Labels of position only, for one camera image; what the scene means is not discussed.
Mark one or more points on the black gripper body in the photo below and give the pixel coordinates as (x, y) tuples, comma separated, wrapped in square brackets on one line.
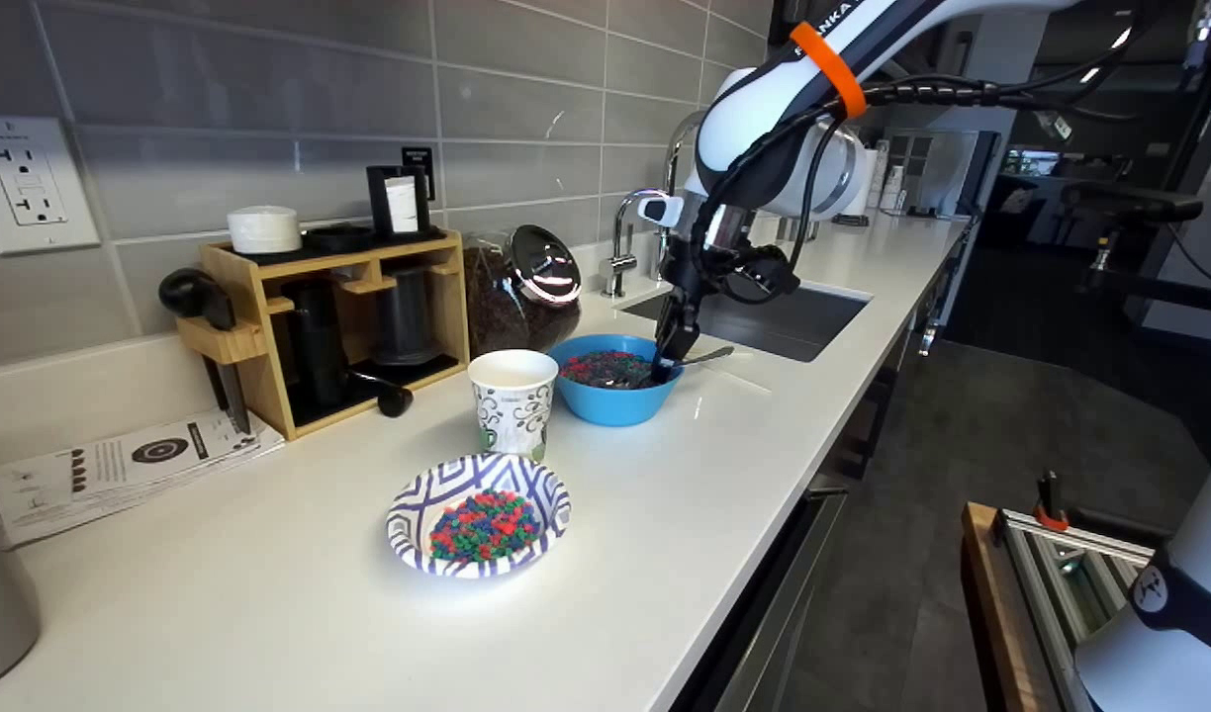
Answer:
[(695, 258)]

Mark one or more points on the dark metal spoon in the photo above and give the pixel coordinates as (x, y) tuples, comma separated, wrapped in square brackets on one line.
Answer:
[(711, 355)]

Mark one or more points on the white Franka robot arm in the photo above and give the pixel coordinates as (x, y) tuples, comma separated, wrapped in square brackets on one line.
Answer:
[(767, 113)]

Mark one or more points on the beads in blue bowl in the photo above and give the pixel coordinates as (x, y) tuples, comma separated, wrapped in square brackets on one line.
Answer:
[(606, 370)]

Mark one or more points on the blue plastic bowl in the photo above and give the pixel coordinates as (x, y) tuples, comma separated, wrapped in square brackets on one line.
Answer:
[(610, 400)]

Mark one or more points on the beads in paper bowl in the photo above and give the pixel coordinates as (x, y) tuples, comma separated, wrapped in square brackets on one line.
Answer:
[(486, 524)]

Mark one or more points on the small chrome faucet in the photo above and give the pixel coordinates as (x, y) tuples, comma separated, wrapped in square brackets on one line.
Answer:
[(618, 258)]

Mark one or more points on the steel sink basin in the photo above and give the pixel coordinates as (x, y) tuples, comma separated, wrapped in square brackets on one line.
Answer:
[(805, 324)]

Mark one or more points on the white patterned mug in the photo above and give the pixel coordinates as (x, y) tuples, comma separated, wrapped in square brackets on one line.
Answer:
[(511, 400)]

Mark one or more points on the glass carafe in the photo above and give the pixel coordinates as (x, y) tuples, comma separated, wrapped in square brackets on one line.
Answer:
[(409, 317)]

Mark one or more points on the black coffee scoop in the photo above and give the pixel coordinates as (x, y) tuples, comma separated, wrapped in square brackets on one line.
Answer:
[(389, 392)]

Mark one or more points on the dark under-counter cabinets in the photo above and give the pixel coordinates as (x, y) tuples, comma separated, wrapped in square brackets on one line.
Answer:
[(749, 659)]

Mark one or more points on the black disc lid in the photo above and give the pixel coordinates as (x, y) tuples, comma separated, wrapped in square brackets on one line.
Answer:
[(339, 239)]

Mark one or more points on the black coffee press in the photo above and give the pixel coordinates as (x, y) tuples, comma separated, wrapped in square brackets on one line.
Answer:
[(309, 349)]

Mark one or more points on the red black clamp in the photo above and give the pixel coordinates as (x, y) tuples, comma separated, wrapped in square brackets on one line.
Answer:
[(1050, 499)]

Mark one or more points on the wooden cart with rails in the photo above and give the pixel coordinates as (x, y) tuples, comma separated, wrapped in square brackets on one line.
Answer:
[(995, 606)]

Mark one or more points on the wooden coffee rack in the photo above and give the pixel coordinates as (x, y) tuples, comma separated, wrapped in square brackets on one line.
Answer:
[(249, 284)]

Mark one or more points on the white round container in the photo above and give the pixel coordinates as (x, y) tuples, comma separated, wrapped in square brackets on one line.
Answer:
[(263, 229)]

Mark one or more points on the ceiling light strip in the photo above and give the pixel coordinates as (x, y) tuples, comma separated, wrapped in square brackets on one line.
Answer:
[(1088, 77), (1120, 38)]

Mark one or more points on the black coffee tamper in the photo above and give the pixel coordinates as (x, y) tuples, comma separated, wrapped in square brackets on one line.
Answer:
[(195, 293)]

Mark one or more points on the white printed pamphlet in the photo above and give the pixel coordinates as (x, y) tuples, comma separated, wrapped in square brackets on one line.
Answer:
[(103, 469)]

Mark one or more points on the small black wall device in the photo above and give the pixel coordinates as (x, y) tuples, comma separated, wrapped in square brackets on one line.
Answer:
[(417, 158)]

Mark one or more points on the black picture frame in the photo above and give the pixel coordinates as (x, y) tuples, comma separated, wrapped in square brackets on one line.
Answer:
[(399, 205)]

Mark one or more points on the white wall outlet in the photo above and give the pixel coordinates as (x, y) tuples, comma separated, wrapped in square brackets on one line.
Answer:
[(25, 183)]

